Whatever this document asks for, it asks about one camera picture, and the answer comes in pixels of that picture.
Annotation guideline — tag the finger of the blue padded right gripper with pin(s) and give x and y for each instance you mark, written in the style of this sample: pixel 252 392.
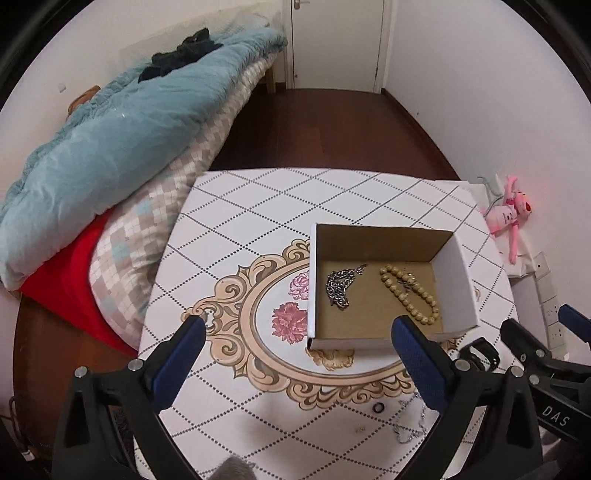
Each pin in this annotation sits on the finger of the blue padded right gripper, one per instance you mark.
pixel 576 322
pixel 537 360

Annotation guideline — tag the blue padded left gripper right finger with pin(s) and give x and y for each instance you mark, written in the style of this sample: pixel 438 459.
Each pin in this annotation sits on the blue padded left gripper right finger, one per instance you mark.
pixel 427 363

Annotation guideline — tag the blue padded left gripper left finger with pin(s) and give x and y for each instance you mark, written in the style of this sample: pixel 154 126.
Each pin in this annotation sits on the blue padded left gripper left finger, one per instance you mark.
pixel 172 360

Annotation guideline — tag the white power strip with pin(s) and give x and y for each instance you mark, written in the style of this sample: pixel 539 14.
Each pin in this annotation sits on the white power strip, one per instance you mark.
pixel 556 338

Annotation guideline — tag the checkered grey white blanket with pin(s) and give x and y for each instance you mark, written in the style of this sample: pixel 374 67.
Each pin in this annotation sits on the checkered grey white blanket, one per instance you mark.
pixel 126 257

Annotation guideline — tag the white cardboard box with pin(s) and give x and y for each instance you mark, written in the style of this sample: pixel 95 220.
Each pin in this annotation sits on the white cardboard box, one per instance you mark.
pixel 363 277

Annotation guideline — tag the white patterned tablecloth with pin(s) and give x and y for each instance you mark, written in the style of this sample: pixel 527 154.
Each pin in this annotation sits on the white patterned tablecloth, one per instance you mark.
pixel 238 257

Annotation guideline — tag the red sheet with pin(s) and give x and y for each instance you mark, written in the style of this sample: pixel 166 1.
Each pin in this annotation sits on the red sheet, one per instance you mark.
pixel 62 286

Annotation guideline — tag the pink panther plush toy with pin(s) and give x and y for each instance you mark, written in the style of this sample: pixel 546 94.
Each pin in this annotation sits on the pink panther plush toy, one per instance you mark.
pixel 507 213

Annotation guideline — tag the teal quilt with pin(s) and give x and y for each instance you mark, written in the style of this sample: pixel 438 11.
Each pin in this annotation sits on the teal quilt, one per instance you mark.
pixel 111 145

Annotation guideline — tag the brown object behind quilt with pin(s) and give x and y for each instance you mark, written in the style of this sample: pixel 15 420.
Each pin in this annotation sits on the brown object behind quilt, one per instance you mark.
pixel 83 98

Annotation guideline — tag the black clothing on bed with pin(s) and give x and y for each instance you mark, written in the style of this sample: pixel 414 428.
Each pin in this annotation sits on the black clothing on bed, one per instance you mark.
pixel 189 51

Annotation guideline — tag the white door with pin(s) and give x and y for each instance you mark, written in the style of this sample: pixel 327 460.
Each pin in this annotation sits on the white door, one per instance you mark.
pixel 338 45

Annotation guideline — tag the wooden bed frame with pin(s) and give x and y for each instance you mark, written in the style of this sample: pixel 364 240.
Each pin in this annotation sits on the wooden bed frame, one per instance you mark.
pixel 269 79

